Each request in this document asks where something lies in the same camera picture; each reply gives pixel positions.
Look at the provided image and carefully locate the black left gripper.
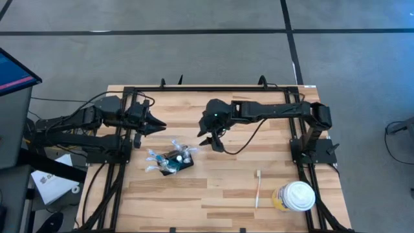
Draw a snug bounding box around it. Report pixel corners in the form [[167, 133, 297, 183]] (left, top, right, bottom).
[[124, 99, 168, 149]]

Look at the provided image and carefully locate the blue computer monitor screen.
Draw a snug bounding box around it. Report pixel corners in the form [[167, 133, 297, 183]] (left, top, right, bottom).
[[0, 47, 43, 97]]

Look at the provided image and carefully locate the white paper booklet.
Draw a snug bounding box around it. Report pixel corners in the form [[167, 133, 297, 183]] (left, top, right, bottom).
[[30, 154, 81, 206]]

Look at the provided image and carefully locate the unwrapped orange white toothbrush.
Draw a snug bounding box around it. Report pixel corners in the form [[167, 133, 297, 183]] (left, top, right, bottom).
[[254, 170, 261, 210]]

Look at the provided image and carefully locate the yellow cable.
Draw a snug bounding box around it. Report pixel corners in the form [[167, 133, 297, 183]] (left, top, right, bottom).
[[24, 137, 82, 152]]

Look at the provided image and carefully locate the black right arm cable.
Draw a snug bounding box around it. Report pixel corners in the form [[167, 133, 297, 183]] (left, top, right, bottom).
[[267, 82, 307, 103]]

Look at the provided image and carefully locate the person's black shoe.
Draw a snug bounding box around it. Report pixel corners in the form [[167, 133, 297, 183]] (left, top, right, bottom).
[[37, 212, 65, 233]]

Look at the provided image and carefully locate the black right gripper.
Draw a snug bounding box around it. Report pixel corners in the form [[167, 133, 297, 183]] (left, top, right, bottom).
[[197, 98, 233, 153]]

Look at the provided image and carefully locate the black wire toothbrush caddy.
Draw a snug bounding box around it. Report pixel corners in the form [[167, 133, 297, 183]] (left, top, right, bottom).
[[157, 145, 195, 177]]

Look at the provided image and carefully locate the black stand beam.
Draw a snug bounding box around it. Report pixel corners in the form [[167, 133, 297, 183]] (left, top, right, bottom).
[[17, 148, 87, 184]]

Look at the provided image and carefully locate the yellow Lysol wipes canister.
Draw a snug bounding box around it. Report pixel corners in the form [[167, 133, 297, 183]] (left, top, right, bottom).
[[271, 181, 316, 213]]

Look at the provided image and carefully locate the black floor cable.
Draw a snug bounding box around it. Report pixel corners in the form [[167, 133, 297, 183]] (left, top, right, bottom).
[[30, 96, 104, 105], [384, 121, 414, 166]]

